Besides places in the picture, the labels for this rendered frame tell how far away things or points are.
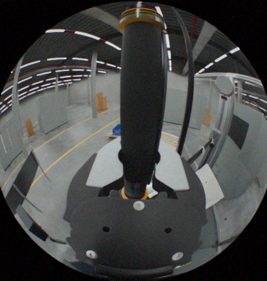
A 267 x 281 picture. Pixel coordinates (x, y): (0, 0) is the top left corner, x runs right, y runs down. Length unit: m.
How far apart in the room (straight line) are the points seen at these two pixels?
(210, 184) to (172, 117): 5.28
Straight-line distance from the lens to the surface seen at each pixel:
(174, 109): 5.60
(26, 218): 0.83
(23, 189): 2.15
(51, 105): 6.43
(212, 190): 0.57
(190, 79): 0.15
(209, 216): 1.06
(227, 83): 0.76
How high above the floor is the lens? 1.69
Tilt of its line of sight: 30 degrees down
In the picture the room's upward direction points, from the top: 2 degrees clockwise
